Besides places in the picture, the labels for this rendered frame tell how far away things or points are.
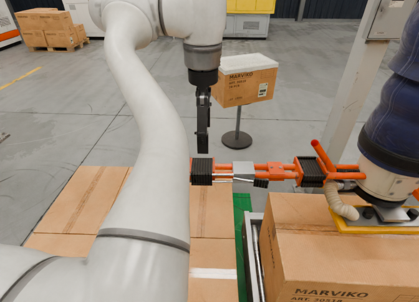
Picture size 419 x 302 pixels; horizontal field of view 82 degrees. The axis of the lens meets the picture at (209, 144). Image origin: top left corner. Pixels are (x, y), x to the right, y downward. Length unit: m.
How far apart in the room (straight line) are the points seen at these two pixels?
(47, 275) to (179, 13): 0.47
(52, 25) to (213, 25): 7.24
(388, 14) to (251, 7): 6.39
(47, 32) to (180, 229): 7.66
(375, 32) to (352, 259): 1.22
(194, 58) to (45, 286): 0.47
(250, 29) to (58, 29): 5.20
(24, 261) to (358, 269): 0.99
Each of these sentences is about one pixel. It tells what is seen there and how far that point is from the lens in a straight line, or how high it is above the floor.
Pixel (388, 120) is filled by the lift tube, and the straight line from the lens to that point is 0.80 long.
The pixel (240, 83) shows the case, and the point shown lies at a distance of 2.51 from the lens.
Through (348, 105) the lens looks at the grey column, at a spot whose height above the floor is 1.03.
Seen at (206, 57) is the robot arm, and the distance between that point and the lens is 0.56.
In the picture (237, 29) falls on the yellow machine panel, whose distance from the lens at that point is 8.06.
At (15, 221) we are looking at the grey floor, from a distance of 2.82.
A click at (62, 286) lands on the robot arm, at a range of 0.25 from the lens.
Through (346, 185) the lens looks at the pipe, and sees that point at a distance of 0.93.
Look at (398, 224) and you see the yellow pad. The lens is 0.98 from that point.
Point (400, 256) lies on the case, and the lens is 1.21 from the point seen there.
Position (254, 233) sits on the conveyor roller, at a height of 0.55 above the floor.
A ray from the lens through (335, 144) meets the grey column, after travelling 2.12.
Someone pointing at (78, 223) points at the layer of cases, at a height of 0.54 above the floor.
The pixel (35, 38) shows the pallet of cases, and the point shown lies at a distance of 8.05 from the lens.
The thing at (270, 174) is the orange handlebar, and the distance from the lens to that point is 0.79.
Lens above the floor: 1.81
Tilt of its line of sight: 36 degrees down
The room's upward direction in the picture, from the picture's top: straight up
